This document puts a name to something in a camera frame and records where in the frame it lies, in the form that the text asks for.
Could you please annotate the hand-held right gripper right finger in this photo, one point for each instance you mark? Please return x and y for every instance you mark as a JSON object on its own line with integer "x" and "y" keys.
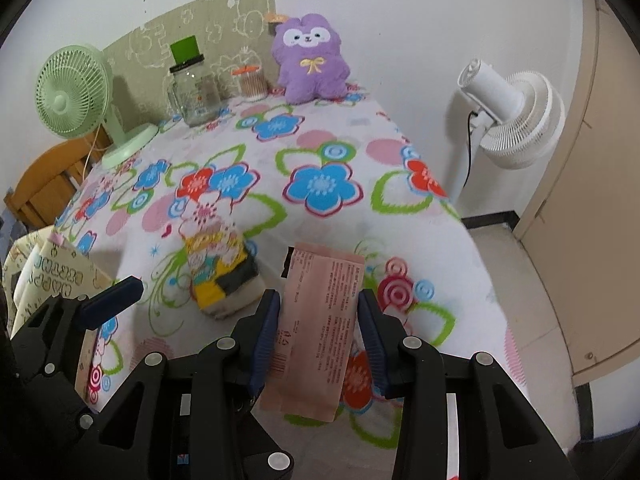
{"x": 372, "y": 345}

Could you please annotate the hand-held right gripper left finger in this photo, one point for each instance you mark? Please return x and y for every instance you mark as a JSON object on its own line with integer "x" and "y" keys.
{"x": 262, "y": 345}

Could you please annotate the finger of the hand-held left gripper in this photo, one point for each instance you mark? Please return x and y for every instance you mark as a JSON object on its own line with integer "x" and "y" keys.
{"x": 112, "y": 300}

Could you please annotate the pale pink packet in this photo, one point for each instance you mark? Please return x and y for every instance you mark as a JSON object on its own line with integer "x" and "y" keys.
{"x": 320, "y": 320}

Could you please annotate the yellow printed fabric storage box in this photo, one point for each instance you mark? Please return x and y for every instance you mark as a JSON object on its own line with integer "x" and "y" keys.
{"x": 55, "y": 265}

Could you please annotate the yellow cartoon print packet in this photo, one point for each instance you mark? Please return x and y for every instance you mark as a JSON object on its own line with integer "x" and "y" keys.
{"x": 215, "y": 270}

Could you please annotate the floral tablecloth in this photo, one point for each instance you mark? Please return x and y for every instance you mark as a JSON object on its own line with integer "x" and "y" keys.
{"x": 350, "y": 230}

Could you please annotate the wooden headboard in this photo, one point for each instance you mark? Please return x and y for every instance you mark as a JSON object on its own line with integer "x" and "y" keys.
{"x": 45, "y": 185}

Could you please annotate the green desk fan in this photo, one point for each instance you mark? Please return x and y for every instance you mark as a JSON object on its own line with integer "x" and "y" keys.
{"x": 70, "y": 95}

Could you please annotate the glass jar mug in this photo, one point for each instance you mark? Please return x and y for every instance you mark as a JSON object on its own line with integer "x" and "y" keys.
{"x": 197, "y": 95}

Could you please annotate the green cup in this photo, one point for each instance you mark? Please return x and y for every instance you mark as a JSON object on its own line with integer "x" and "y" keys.
{"x": 186, "y": 50}

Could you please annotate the beige door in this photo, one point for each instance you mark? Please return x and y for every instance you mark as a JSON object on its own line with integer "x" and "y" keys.
{"x": 600, "y": 210}

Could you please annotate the green printed board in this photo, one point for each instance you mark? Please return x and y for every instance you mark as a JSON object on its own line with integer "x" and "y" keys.
{"x": 150, "y": 35}

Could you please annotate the white standing fan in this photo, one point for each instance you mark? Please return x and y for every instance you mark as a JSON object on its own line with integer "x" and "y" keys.
{"x": 520, "y": 120}

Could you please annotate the purple plush toy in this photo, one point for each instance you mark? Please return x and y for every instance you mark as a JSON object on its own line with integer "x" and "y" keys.
{"x": 310, "y": 65}

